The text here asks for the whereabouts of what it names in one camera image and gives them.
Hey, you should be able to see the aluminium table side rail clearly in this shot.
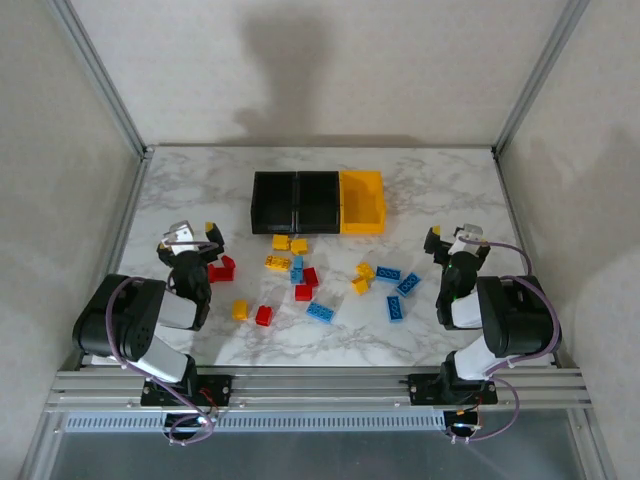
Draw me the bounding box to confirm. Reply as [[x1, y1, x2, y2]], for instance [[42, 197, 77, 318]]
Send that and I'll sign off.
[[492, 149, 560, 366], [74, 149, 154, 371]]

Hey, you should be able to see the yellow plastic bin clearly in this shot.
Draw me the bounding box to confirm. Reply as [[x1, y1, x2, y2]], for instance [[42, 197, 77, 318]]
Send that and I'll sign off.
[[338, 169, 387, 236]]

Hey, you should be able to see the wide aluminium mounting rail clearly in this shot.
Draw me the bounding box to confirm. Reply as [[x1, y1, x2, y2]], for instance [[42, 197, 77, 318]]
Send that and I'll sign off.
[[43, 367, 594, 415]]

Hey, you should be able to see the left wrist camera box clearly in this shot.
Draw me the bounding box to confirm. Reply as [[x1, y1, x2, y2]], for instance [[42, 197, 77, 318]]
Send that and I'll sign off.
[[160, 219, 197, 247]]

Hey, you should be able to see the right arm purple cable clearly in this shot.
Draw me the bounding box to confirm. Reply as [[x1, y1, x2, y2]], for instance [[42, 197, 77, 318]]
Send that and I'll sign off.
[[449, 238, 564, 444]]

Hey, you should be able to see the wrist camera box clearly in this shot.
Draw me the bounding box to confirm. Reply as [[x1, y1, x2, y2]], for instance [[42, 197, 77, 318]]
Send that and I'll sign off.
[[160, 219, 197, 247], [448, 223, 486, 254]]

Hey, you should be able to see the aluminium frame post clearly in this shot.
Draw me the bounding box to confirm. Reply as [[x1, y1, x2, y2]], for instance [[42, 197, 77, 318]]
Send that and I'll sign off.
[[492, 0, 592, 159], [47, 0, 155, 161]]

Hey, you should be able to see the grey slotted cable duct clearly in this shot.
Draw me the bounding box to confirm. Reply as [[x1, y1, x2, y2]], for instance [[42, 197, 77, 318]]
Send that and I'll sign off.
[[63, 411, 447, 434]]

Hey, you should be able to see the red L-shaped lego piece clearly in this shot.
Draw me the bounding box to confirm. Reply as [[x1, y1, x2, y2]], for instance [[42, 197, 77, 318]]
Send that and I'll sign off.
[[207, 254, 239, 284]]

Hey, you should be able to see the black plastic bin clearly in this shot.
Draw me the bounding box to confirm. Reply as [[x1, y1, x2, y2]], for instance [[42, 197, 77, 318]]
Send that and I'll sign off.
[[294, 170, 344, 235], [248, 170, 300, 236]]

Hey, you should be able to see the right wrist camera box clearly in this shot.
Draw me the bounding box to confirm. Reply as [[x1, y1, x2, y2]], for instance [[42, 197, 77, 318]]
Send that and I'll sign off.
[[448, 223, 486, 254]]

